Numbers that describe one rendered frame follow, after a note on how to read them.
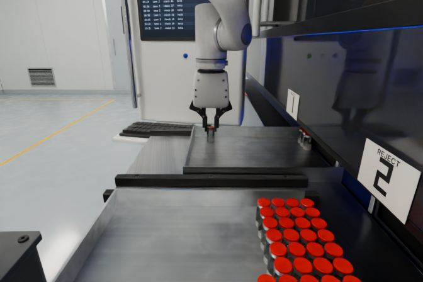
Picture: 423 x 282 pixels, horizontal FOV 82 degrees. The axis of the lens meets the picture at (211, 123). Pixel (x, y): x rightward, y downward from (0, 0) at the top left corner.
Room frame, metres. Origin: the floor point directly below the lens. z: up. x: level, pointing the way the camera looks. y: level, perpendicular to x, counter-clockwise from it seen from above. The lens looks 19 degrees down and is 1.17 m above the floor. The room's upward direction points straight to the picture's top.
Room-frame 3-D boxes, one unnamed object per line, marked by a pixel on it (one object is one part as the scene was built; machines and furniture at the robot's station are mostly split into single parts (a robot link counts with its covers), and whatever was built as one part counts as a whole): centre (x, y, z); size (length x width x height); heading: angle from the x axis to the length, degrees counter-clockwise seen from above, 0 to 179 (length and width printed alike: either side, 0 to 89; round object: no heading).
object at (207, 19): (0.67, 0.00, 1.19); 0.09 x 0.08 x 0.13; 48
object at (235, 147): (0.58, -0.11, 0.90); 0.34 x 0.26 x 0.04; 89
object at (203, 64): (0.67, 0.00, 1.11); 0.09 x 0.08 x 0.03; 90
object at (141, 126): (0.93, 0.16, 0.82); 0.40 x 0.14 x 0.02; 78
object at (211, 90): (0.67, 0.00, 1.05); 0.10 x 0.08 x 0.11; 90
